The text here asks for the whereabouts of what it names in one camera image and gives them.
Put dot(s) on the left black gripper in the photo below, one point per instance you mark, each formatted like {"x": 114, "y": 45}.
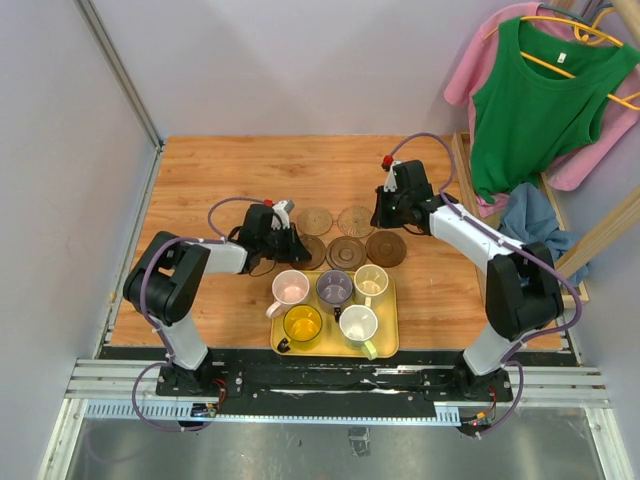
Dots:
{"x": 296, "y": 249}

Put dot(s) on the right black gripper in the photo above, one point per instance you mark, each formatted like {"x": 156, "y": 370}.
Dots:
{"x": 379, "y": 218}

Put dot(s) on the dark wooden coaster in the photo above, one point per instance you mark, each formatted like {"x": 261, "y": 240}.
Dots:
{"x": 316, "y": 247}
{"x": 386, "y": 249}
{"x": 346, "y": 253}

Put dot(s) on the woven rattan coaster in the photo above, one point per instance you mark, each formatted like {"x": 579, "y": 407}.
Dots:
{"x": 314, "y": 221}
{"x": 354, "y": 221}

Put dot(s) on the cream plastic cup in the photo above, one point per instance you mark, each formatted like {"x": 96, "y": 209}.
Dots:
{"x": 371, "y": 283}

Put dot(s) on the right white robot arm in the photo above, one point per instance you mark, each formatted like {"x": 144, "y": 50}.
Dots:
{"x": 522, "y": 296}

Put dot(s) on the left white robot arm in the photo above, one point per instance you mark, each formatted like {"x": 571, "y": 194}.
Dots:
{"x": 163, "y": 285}

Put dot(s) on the pink plastic cup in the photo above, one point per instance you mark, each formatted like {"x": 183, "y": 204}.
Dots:
{"x": 289, "y": 288}

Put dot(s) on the purple plastic cup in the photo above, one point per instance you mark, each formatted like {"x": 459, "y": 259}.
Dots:
{"x": 334, "y": 291}

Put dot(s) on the yellow transparent cup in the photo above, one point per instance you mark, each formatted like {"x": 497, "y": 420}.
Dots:
{"x": 302, "y": 327}

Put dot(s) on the yellow plastic tray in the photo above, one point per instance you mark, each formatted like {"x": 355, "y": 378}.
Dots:
{"x": 331, "y": 342}

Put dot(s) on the blue crumpled cloth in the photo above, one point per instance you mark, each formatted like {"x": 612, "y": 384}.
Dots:
{"x": 530, "y": 218}

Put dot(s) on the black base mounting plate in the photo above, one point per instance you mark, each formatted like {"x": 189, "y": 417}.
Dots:
{"x": 260, "y": 383}

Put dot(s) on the green tank top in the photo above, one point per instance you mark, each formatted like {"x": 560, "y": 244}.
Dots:
{"x": 545, "y": 97}

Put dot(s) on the pink t-shirt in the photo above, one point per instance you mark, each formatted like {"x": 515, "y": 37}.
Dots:
{"x": 539, "y": 101}

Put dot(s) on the yellow clothes hanger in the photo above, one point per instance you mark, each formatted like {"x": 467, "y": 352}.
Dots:
{"x": 586, "y": 35}

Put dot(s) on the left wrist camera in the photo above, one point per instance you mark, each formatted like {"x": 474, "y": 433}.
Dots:
{"x": 278, "y": 213}

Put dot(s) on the white cup green handle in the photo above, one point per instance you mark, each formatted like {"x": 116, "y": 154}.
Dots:
{"x": 359, "y": 324}

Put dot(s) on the aluminium rail frame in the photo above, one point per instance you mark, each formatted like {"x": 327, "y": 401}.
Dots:
{"x": 333, "y": 419}

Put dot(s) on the wooden clothes rack frame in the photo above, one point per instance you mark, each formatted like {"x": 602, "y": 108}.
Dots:
{"x": 570, "y": 260}

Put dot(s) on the aluminium corner post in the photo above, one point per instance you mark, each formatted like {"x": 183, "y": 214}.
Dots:
{"x": 98, "y": 30}

